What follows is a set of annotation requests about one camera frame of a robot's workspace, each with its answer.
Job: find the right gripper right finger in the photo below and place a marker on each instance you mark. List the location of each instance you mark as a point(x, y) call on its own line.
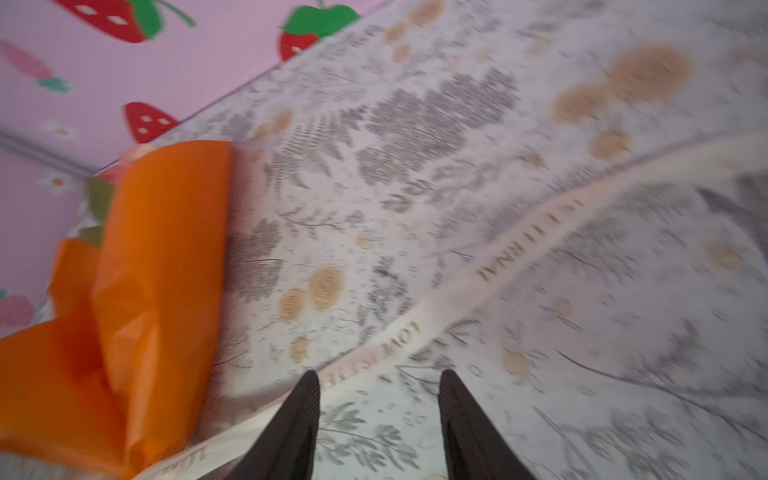
point(474, 449)

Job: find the cream ribbon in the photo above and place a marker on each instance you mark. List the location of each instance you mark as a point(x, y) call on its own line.
point(611, 321)

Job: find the orange wrapping paper sheet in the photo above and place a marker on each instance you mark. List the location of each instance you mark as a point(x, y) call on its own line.
point(116, 381)

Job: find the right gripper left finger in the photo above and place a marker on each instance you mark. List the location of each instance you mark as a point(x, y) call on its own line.
point(285, 449)

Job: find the left vertical aluminium post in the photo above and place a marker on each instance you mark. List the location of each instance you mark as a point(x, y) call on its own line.
point(18, 144)

